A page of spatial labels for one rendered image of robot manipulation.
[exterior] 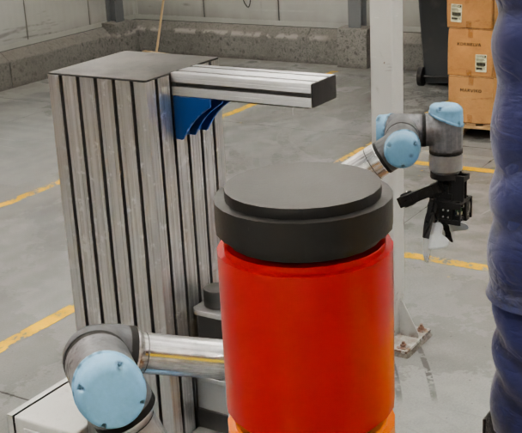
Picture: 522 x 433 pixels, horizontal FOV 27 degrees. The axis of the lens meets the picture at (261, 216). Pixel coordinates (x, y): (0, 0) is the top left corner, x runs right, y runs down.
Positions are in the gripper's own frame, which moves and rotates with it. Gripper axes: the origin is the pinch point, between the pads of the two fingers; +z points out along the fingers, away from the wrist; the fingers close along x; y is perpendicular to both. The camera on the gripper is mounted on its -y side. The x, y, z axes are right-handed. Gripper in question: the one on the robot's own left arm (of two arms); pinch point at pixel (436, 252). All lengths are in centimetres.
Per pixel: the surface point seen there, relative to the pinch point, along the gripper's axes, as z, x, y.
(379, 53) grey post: 3, 235, -131
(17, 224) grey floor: 153, 293, -444
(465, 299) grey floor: 152, 305, -113
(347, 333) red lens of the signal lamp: -79, -196, 81
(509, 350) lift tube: 1, -40, 32
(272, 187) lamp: -82, -195, 79
